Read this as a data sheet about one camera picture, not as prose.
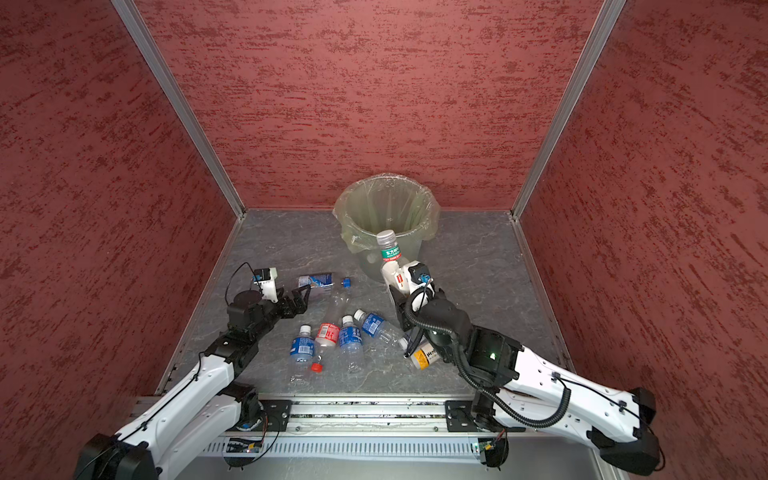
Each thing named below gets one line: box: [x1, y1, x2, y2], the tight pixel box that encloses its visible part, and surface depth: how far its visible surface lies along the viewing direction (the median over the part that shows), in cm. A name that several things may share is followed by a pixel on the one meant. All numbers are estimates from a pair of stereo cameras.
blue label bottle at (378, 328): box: [353, 309, 406, 348], surface depth 87 cm
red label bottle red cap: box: [311, 297, 352, 374], surface depth 85 cm
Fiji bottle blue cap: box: [298, 273, 352, 289], surface depth 94 cm
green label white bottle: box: [376, 230, 409, 295], surface depth 62 cm
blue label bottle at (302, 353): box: [289, 324, 315, 389], surface depth 82 cm
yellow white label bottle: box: [410, 344, 440, 371], surface depth 81 cm
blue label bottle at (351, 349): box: [339, 314, 365, 374], surface depth 84 cm
